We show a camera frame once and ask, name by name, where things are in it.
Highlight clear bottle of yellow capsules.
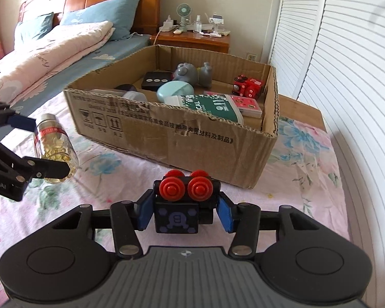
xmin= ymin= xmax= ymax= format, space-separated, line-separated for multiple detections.
xmin=34 ymin=113 xmax=79 ymax=184

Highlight black cube toy red knobs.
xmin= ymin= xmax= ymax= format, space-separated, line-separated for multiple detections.
xmin=153 ymin=170 xmax=221 ymax=234

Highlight red toy block car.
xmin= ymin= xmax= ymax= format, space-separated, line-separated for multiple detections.
xmin=232 ymin=74 xmax=264 ymax=99

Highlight light blue oval case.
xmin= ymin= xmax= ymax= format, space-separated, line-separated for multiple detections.
xmin=156 ymin=81 xmax=195 ymax=103

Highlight black digital timer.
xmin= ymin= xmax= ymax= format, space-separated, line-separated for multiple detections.
xmin=141 ymin=71 xmax=173 ymax=92

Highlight grey cat figurine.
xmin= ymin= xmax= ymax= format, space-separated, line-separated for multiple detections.
xmin=172 ymin=62 xmax=213 ymax=88

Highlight clear plastic card case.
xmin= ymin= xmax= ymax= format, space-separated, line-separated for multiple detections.
xmin=204 ymin=90 xmax=262 ymax=118

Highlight black glossy computer mouse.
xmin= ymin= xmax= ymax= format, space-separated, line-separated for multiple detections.
xmin=114 ymin=83 xmax=137 ymax=92

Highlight pink folded quilt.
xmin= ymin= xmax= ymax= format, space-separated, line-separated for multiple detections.
xmin=0 ymin=21 xmax=115 ymax=104

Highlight pink floral table cloth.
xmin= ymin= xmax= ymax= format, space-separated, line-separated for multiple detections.
xmin=0 ymin=91 xmax=351 ymax=308

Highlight blue bed sheet mattress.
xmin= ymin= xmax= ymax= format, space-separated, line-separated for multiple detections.
xmin=12 ymin=33 xmax=150 ymax=116

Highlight blue pillow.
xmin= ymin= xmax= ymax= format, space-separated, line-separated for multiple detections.
xmin=60 ymin=0 xmax=140 ymax=40
xmin=14 ymin=13 xmax=54 ymax=49

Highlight brown cardboard box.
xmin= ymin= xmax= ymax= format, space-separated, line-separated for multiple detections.
xmin=64 ymin=45 xmax=280 ymax=188

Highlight green white packet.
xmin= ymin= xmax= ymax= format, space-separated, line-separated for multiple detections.
xmin=164 ymin=94 xmax=244 ymax=124

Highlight wooden nightstand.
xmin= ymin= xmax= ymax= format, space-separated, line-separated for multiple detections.
xmin=150 ymin=31 xmax=230 ymax=54

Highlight white power strip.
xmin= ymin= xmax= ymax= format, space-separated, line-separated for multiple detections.
xmin=159 ymin=15 xmax=176 ymax=32

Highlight clear spray bottle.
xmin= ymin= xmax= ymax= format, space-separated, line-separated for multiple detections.
xmin=193 ymin=15 xmax=202 ymax=33

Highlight white desk gadget stand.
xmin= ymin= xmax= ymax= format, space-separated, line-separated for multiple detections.
xmin=208 ymin=13 xmax=224 ymax=37

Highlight small green desk fan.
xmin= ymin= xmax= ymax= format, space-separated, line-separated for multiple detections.
xmin=176 ymin=3 xmax=192 ymax=32

